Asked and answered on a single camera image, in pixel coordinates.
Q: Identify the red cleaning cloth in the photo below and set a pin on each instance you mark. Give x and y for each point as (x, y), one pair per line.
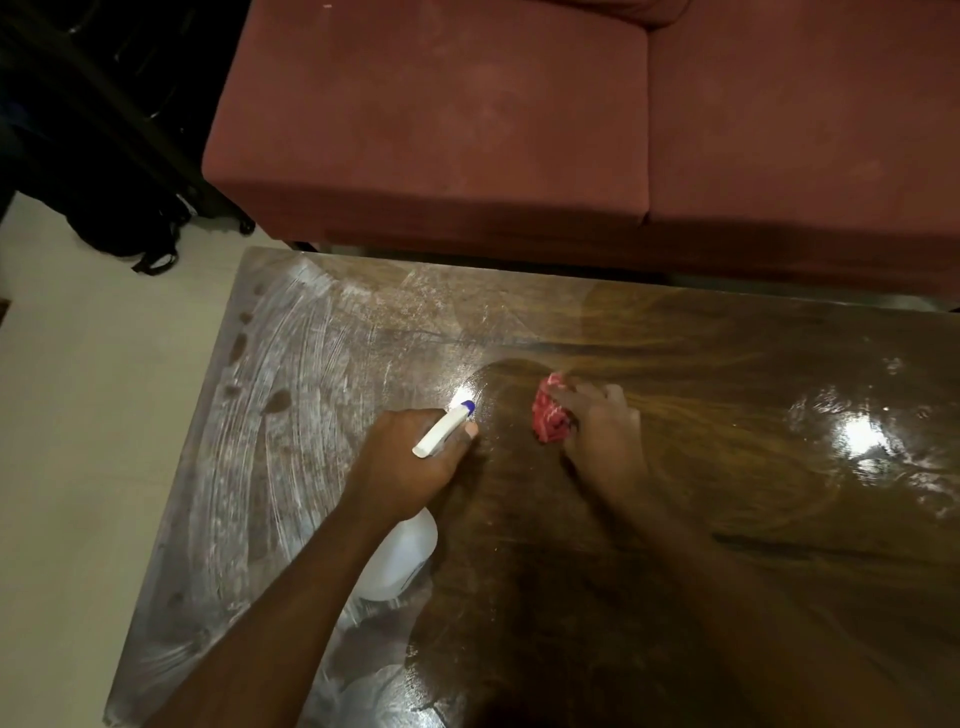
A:
(550, 411)

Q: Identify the person's right forearm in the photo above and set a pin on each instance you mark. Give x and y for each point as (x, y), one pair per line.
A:
(757, 607)

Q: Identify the white spray bottle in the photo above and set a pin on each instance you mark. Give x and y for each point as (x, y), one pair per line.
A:
(409, 525)

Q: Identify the black backpack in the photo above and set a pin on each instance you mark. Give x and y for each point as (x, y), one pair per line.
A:
(131, 217)

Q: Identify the person's left forearm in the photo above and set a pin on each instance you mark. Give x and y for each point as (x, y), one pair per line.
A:
(277, 622)

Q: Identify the wooden coffee table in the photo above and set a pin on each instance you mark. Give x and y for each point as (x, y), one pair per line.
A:
(570, 510)

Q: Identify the person's left hand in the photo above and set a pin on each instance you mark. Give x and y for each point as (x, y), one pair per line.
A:
(397, 465)

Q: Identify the red sofa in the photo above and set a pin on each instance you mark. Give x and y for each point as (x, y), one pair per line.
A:
(600, 127)

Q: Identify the dark furniture frame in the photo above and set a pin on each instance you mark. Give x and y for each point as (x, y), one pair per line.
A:
(127, 105)

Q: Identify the person's right fingers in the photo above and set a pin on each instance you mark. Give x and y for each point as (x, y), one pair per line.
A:
(589, 394)

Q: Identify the person's right hand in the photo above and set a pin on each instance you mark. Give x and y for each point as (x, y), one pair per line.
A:
(607, 442)

